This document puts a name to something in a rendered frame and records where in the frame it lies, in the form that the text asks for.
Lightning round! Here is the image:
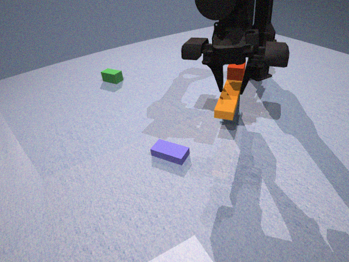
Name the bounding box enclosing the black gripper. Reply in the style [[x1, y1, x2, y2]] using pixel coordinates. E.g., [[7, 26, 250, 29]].
[[181, 10, 290, 94]]

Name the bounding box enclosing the orange bar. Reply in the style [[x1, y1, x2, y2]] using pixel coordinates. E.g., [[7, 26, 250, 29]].
[[214, 62, 246, 120]]

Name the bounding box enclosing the green block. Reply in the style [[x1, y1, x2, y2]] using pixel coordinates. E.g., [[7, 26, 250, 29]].
[[101, 68, 124, 84]]

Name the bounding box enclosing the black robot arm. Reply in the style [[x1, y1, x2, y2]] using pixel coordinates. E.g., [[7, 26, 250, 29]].
[[195, 0, 276, 81]]

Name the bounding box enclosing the purple rectangular block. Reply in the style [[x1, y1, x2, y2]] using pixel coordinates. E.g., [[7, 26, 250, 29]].
[[150, 139, 190, 165]]

